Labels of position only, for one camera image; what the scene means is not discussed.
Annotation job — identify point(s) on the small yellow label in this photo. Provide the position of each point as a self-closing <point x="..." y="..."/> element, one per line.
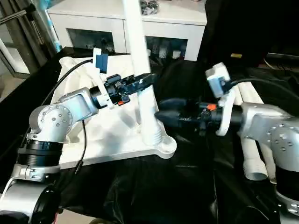
<point x="236" y="55"/>

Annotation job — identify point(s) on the grey brown curtain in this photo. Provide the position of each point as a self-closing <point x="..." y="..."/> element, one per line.
<point x="18" y="42"/>

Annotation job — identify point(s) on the white plastic table leg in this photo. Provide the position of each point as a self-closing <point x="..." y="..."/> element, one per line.
<point x="254" y="161"/>
<point x="255" y="93"/>
<point x="268" y="161"/>
<point x="140" y="46"/>

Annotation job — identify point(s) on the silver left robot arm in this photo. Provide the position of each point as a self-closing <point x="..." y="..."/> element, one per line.
<point x="53" y="116"/>

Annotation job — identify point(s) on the grey metal pole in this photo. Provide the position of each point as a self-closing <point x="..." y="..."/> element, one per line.
<point x="16" y="17"/>

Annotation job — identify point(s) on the white sideboard cabinet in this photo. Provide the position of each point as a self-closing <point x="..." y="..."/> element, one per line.
<point x="93" y="21"/>

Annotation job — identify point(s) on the white plastic table top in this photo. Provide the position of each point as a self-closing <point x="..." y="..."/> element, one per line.
<point x="112" y="135"/>

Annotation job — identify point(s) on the clear bag of dark items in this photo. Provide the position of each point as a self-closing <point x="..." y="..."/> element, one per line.
<point x="149" y="7"/>

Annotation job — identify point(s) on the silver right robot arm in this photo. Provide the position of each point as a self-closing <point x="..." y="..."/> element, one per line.
<point x="275" y="135"/>

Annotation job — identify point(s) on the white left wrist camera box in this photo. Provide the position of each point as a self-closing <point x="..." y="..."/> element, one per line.
<point x="101" y="60"/>

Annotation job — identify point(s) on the black plastic mat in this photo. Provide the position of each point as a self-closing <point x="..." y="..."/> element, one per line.
<point x="163" y="186"/>

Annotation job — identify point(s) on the white cup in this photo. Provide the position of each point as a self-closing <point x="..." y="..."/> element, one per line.
<point x="176" y="54"/>

